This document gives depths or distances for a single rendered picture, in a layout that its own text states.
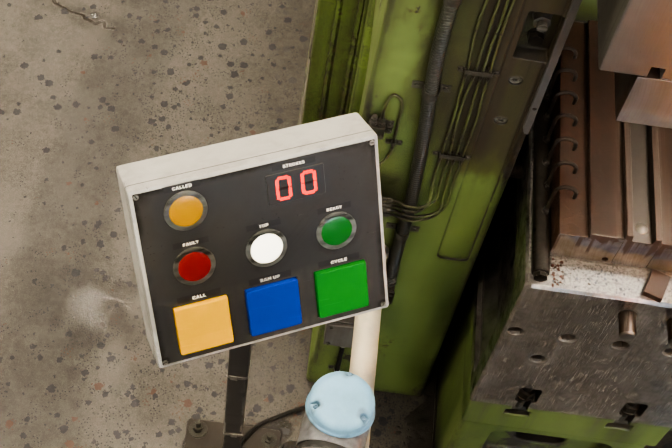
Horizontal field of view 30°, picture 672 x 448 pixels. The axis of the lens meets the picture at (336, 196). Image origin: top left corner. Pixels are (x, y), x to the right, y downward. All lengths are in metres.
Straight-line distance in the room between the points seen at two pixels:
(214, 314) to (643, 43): 0.66
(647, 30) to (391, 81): 0.46
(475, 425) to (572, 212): 0.65
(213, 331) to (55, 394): 1.10
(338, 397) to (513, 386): 0.90
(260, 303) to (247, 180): 0.19
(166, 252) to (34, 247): 1.33
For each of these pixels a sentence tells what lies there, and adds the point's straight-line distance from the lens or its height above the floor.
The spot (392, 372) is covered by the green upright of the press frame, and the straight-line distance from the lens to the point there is 2.70.
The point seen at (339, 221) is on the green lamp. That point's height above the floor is 1.10.
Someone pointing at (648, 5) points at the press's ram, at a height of 1.49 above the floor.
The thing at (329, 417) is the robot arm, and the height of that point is 1.29.
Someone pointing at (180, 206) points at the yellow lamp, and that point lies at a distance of 1.62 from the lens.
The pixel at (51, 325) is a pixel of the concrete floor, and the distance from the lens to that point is 2.86.
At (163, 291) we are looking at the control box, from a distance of 1.68.
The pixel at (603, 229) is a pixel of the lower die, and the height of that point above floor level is 0.99.
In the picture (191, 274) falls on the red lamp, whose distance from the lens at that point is 1.67.
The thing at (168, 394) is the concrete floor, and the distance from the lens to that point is 2.78.
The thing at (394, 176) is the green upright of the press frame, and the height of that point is 0.86.
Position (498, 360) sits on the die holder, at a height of 0.65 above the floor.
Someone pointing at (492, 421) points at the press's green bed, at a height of 0.38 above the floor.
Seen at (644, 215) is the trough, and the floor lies 0.99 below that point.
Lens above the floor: 2.56
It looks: 57 degrees down
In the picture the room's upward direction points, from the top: 11 degrees clockwise
